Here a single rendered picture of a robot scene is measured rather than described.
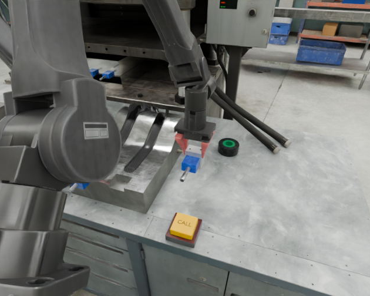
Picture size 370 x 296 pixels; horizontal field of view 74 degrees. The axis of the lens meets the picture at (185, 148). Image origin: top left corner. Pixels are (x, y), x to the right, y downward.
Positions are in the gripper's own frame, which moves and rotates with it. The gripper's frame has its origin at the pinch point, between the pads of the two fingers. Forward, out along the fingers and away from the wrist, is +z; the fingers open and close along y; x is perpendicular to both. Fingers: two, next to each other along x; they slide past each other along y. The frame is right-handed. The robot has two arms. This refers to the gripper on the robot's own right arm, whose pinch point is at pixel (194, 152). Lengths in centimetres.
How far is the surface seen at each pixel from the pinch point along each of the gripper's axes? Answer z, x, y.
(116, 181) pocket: 8.9, 9.9, 21.1
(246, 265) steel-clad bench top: 15.8, 19.5, -19.7
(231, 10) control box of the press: -30, -72, 5
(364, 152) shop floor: 90, -175, -113
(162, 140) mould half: 4.9, -10.1, 14.6
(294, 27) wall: 54, -653, -53
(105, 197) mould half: 12.7, 13.6, 23.4
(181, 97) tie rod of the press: 10, -59, 25
